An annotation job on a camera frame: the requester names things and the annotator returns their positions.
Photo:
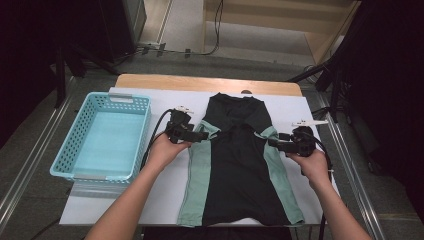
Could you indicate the person's dark clothing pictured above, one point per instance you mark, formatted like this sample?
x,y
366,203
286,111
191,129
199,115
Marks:
x,y
216,235

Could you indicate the light blue plastic basket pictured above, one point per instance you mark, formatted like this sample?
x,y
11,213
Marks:
x,y
110,140

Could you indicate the black and green t-shirt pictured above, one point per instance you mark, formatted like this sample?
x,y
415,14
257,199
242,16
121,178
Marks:
x,y
240,166

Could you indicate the wooden table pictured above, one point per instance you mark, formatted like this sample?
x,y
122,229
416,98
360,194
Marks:
x,y
200,83

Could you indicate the dark cabinet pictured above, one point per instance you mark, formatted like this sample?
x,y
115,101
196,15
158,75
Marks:
x,y
116,26

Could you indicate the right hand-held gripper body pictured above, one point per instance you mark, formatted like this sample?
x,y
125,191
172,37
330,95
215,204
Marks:
x,y
305,143

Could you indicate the wooden shelf unit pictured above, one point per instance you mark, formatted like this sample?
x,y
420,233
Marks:
x,y
253,16

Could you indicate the person's left hand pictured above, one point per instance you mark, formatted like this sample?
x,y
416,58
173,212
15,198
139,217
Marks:
x,y
161,151

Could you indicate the dark curtain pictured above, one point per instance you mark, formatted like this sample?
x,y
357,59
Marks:
x,y
20,50
393,66

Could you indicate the person's right hand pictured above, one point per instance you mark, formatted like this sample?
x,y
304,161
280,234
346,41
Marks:
x,y
316,168

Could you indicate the black metal stand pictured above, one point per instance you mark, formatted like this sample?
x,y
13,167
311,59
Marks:
x,y
334,93
60,76

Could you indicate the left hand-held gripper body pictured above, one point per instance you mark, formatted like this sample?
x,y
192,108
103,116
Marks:
x,y
178,126

